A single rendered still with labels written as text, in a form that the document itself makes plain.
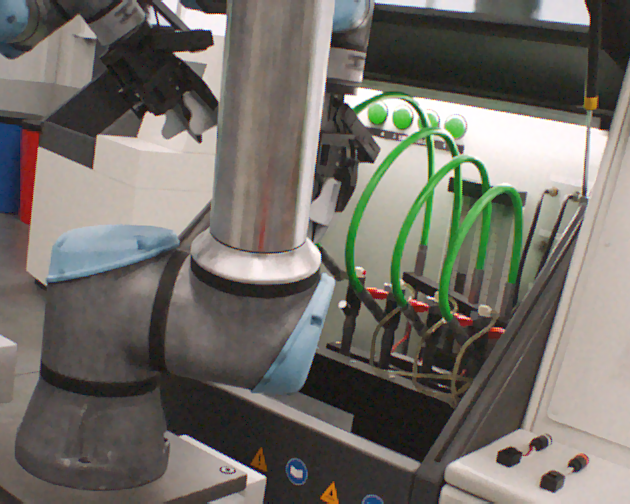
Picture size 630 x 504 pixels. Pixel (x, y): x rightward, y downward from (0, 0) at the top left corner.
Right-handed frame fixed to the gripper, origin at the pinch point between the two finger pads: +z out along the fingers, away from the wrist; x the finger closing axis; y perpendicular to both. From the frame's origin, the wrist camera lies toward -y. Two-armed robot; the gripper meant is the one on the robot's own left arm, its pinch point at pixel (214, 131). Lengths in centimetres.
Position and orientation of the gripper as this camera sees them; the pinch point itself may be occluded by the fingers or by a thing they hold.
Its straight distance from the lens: 141.4
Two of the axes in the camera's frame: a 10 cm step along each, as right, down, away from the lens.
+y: -5.5, 7.0, -4.6
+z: 5.2, 7.2, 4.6
